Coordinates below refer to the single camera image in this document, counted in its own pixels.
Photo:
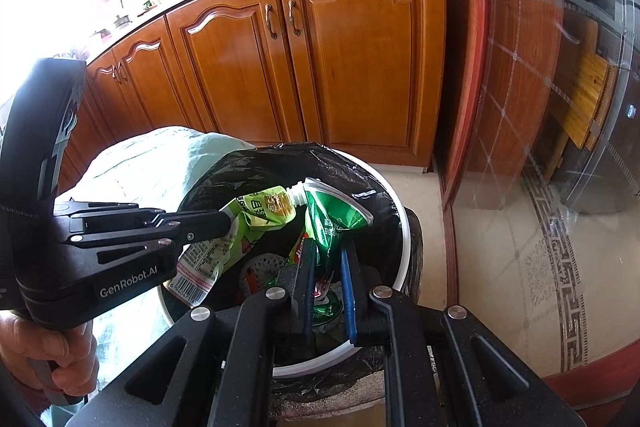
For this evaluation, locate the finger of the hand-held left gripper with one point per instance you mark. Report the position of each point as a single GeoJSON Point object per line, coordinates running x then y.
{"type": "Point", "coordinates": [200, 234]}
{"type": "Point", "coordinates": [200, 217]}

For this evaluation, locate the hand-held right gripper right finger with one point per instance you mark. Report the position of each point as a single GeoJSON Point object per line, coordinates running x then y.
{"type": "Point", "coordinates": [347, 297]}

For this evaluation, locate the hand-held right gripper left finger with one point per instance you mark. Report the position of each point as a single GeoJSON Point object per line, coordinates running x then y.
{"type": "Point", "coordinates": [310, 277]}

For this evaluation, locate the white foam fruit net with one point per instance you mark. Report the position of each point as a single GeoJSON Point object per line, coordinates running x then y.
{"type": "Point", "coordinates": [267, 264]}

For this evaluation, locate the light green spout pouch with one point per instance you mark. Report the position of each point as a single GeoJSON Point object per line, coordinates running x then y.
{"type": "Point", "coordinates": [260, 207]}

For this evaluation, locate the green foil bag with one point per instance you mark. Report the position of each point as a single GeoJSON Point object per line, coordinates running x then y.
{"type": "Point", "coordinates": [330, 217]}

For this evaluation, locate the white round trash bin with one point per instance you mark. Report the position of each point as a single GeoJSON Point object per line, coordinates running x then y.
{"type": "Point", "coordinates": [310, 368]}

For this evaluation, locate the white bin with black bag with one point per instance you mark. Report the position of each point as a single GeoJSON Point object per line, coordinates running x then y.
{"type": "Point", "coordinates": [280, 167]}

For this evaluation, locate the person's left hand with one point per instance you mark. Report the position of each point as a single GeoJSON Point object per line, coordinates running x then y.
{"type": "Point", "coordinates": [65, 347]}

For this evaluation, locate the floral turquoise tablecloth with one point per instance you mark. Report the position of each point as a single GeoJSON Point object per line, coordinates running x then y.
{"type": "Point", "coordinates": [150, 167]}

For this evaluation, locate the wooden kitchen base cabinet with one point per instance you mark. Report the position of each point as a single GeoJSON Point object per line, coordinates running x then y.
{"type": "Point", "coordinates": [350, 57]}

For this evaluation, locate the red framed glass door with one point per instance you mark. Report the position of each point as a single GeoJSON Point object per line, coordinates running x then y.
{"type": "Point", "coordinates": [525, 107]}

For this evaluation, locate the wooden chair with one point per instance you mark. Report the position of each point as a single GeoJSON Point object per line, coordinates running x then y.
{"type": "Point", "coordinates": [590, 92]}

